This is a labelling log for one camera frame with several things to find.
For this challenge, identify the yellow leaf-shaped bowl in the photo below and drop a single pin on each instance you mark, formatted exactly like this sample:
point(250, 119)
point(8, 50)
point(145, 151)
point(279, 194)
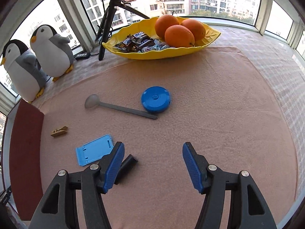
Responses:
point(147, 26)

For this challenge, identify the grey plastic spoon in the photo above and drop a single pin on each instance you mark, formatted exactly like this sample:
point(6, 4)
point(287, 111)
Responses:
point(94, 100)

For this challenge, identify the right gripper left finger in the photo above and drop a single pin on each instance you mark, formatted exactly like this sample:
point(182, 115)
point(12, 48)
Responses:
point(57, 208)

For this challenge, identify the blue phone stand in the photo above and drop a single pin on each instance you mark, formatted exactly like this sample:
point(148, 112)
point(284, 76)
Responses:
point(94, 150)

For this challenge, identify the wrapped candies pile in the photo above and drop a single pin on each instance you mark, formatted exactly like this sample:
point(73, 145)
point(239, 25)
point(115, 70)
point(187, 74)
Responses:
point(140, 43)

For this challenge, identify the small plush penguin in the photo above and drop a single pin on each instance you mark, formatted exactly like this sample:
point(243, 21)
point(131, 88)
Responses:
point(52, 51)

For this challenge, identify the orange fruit front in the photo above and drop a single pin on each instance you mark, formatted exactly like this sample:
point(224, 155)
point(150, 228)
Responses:
point(179, 36)

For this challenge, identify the black small cylinder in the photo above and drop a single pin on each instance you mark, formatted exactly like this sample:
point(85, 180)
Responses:
point(126, 167)

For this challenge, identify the orange fruit back left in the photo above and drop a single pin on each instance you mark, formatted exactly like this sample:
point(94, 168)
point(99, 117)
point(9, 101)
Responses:
point(163, 23)

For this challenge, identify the black remote on sill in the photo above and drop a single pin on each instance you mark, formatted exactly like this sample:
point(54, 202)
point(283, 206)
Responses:
point(82, 56)

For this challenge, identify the orange fruit back right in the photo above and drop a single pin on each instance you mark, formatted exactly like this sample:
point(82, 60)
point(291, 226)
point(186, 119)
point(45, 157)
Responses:
point(195, 27)

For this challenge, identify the black tripod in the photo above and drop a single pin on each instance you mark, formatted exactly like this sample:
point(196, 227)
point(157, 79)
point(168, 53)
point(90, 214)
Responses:
point(106, 23)

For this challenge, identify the large plush penguin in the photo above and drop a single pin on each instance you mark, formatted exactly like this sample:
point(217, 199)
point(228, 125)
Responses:
point(24, 70)

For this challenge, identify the blue round tape measure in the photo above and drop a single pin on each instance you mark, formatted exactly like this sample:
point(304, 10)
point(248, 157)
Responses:
point(156, 99)

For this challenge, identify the wooden clothespin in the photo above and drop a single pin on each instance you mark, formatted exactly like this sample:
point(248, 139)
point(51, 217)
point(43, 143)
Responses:
point(58, 132)

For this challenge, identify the orange fruit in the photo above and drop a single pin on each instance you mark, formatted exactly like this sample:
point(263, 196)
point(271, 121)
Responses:
point(179, 36)
point(195, 27)
point(163, 23)

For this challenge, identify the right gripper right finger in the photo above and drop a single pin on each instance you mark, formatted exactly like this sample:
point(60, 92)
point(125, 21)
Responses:
point(248, 208)

